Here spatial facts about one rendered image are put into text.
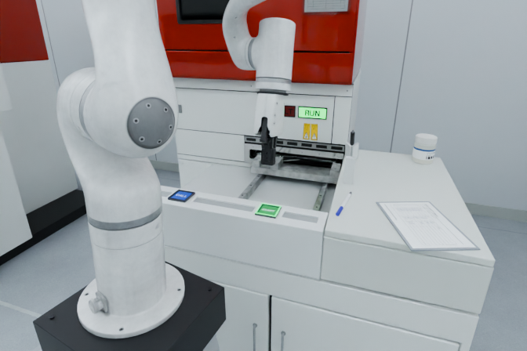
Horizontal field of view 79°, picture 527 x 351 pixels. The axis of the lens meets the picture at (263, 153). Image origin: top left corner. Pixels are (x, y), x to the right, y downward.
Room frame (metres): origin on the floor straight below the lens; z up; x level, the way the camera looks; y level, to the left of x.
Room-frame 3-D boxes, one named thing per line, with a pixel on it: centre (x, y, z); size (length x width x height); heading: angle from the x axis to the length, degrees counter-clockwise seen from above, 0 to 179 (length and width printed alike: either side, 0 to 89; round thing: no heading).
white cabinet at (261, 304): (0.97, -0.11, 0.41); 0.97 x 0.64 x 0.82; 72
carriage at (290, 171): (1.21, -0.13, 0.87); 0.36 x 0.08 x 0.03; 72
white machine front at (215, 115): (1.37, 0.04, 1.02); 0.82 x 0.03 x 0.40; 72
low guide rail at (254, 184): (1.07, 0.06, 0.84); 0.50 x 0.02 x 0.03; 162
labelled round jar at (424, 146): (1.08, -0.58, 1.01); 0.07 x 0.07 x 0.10
